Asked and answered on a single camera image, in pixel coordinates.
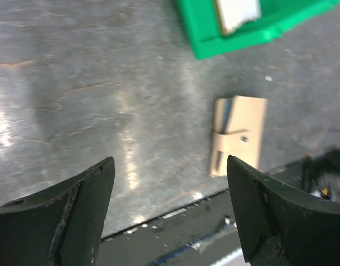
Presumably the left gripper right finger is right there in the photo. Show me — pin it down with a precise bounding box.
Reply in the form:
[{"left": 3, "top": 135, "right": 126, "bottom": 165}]
[{"left": 227, "top": 156, "right": 340, "bottom": 265}]

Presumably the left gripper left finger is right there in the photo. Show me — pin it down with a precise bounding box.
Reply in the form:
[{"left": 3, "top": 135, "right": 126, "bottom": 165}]
[{"left": 0, "top": 157, "right": 115, "bottom": 265}]

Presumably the white credit card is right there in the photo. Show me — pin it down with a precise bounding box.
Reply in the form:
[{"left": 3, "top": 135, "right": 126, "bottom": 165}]
[{"left": 215, "top": 0, "right": 262, "bottom": 35}]

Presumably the beige leather card holder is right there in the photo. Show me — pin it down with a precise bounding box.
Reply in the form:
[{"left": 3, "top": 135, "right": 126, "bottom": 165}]
[{"left": 209, "top": 96, "right": 268, "bottom": 177}]

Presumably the green plastic bin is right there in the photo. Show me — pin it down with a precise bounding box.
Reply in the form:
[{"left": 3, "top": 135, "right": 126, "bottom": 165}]
[{"left": 176, "top": 1, "right": 340, "bottom": 59}]

